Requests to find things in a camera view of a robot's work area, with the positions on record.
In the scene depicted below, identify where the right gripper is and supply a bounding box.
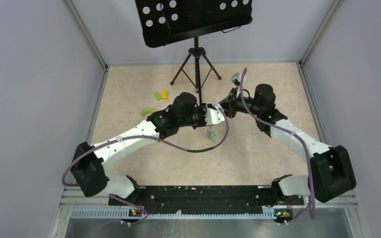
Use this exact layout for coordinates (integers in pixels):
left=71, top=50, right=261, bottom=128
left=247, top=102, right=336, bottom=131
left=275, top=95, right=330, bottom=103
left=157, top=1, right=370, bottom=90
left=219, top=87, right=262, bottom=119

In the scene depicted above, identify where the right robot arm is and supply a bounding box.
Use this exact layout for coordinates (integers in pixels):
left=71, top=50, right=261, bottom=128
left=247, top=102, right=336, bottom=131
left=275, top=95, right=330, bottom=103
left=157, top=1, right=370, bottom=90
left=219, top=84, right=357, bottom=204

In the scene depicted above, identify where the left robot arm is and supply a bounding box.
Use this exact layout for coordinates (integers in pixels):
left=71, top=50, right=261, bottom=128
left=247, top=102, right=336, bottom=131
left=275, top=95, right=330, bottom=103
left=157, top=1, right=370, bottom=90
left=62, top=92, right=213, bottom=205

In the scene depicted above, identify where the green curved block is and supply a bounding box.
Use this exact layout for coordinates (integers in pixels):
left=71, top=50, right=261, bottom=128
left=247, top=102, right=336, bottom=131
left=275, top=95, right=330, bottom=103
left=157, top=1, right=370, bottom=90
left=141, top=109, right=156, bottom=117

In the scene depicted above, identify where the black music stand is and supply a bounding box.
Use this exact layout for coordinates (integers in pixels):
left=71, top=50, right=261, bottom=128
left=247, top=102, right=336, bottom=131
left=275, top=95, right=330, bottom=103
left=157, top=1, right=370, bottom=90
left=135, top=0, right=253, bottom=98

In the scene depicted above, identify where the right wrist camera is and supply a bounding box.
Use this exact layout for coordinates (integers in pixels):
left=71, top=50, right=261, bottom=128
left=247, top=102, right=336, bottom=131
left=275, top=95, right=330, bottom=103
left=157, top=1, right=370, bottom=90
left=231, top=72, right=246, bottom=87

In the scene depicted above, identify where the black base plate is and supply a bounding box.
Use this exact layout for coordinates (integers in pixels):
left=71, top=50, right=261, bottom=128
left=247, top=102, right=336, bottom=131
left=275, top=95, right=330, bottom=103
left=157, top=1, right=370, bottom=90
left=126, top=185, right=305, bottom=215

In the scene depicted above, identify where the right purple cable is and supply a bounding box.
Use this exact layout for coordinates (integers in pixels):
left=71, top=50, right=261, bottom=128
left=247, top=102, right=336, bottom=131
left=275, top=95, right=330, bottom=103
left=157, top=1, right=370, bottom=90
left=238, top=67, right=318, bottom=226

